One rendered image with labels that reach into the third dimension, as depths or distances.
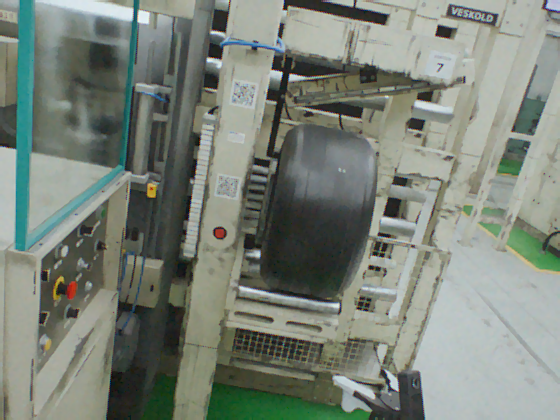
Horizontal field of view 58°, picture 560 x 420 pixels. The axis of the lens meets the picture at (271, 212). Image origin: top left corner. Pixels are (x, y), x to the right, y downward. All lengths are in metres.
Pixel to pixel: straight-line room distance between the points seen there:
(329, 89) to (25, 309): 1.31
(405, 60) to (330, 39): 0.26
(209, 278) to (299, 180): 0.50
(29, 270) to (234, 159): 0.78
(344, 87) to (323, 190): 0.61
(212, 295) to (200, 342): 0.19
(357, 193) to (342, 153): 0.13
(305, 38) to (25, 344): 1.24
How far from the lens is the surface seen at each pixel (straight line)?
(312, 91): 1.91
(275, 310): 1.65
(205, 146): 1.56
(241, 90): 1.51
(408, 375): 1.02
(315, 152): 1.46
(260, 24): 1.50
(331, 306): 1.65
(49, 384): 1.24
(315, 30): 1.76
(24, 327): 1.03
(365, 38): 1.78
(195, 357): 1.88
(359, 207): 1.42
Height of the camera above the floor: 1.70
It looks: 20 degrees down
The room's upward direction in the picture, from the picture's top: 12 degrees clockwise
